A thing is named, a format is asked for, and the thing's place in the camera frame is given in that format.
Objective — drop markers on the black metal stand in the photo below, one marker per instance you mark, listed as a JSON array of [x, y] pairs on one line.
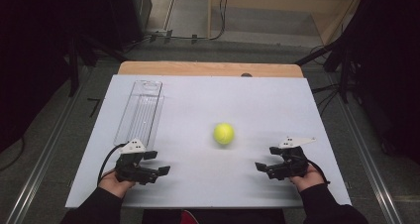
[[74, 68], [343, 62]]

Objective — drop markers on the clear plastic tray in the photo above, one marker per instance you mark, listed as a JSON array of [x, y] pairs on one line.
[[142, 111]]

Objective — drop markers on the white table board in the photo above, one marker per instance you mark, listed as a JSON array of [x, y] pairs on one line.
[[211, 171]]

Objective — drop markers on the yellow tennis ball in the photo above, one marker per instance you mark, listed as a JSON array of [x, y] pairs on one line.
[[224, 134]]

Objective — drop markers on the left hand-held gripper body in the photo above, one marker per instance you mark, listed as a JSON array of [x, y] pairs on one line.
[[132, 171]]

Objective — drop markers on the person's left hand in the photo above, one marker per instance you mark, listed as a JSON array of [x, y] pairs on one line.
[[114, 186]]

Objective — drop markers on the wooden table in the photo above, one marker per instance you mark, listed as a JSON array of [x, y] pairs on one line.
[[198, 68]]

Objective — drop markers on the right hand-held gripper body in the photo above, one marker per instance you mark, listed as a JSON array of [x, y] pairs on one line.
[[290, 168]]

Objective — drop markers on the person's right hand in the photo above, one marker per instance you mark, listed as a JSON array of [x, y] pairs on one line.
[[308, 181]]

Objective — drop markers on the red shoe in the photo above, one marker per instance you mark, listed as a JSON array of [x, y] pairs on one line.
[[189, 218]]

